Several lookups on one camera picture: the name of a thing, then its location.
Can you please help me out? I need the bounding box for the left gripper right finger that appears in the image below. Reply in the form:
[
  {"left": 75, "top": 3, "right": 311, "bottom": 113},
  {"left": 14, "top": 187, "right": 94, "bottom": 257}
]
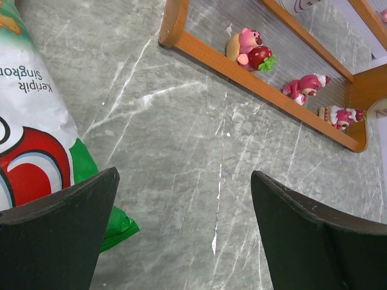
[{"left": 251, "top": 171, "right": 386, "bottom": 289}]

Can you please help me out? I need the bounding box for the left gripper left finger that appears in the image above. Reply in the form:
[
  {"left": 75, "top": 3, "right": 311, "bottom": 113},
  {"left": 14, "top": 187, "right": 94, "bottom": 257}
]
[{"left": 1, "top": 167, "right": 120, "bottom": 289}]

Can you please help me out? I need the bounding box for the pink bear strawberry hat toy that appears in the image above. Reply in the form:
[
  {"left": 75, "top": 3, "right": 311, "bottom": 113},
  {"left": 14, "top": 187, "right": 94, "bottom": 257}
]
[{"left": 282, "top": 73, "right": 331, "bottom": 106}]

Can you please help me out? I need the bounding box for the orange wooden shelf rack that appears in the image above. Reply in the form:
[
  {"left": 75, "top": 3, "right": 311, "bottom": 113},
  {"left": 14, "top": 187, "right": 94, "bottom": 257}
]
[{"left": 159, "top": 1, "right": 386, "bottom": 153}]

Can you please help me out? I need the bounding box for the green Chuba chips bag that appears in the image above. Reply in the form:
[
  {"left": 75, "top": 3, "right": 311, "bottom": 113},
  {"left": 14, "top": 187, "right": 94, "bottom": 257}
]
[{"left": 0, "top": 0, "right": 141, "bottom": 253}]

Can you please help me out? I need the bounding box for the purple spray can black cap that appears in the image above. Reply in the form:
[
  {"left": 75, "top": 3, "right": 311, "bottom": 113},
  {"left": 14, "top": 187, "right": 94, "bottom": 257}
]
[{"left": 278, "top": 0, "right": 320, "bottom": 16}]

